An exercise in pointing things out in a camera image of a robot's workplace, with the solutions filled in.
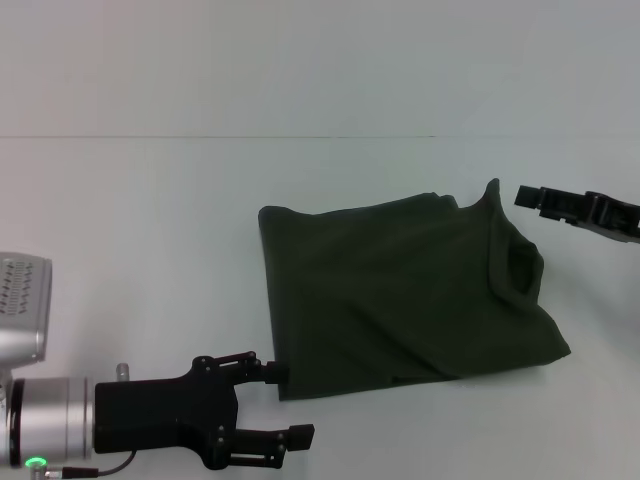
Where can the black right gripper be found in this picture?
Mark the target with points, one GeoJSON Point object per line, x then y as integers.
{"type": "Point", "coordinates": [617, 217]}

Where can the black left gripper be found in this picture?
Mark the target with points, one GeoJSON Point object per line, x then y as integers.
{"type": "Point", "coordinates": [160, 415]}

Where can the dark green t-shirt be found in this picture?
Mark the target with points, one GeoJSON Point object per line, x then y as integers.
{"type": "Point", "coordinates": [390, 300]}

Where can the silver left gripper knob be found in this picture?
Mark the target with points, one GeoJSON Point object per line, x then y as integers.
{"type": "Point", "coordinates": [121, 373]}

